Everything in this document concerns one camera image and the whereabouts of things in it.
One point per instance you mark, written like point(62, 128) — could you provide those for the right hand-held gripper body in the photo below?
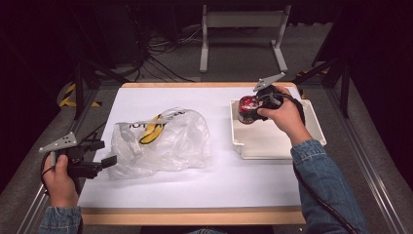
point(268, 97)

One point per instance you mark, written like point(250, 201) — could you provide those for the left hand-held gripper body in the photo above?
point(78, 167)

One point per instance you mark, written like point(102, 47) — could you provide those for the red can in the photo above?
point(247, 109)

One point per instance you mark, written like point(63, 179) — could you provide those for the white plastic tray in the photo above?
point(263, 143)

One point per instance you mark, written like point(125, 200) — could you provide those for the clear smiley plastic bag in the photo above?
point(175, 146)

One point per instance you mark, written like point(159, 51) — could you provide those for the person's left hand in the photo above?
point(61, 188)

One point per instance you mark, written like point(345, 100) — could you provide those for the person's right hand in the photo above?
point(289, 117)

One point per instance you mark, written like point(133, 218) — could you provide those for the yellow black striped tape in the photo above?
point(65, 99)

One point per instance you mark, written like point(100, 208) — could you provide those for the black metal stand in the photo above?
point(79, 91)
point(345, 87)

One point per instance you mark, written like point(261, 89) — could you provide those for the white table mat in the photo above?
point(227, 182)

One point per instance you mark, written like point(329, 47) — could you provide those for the white metal stand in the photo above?
point(243, 19)

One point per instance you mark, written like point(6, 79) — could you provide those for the aluminium rail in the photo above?
point(32, 208)
point(373, 175)

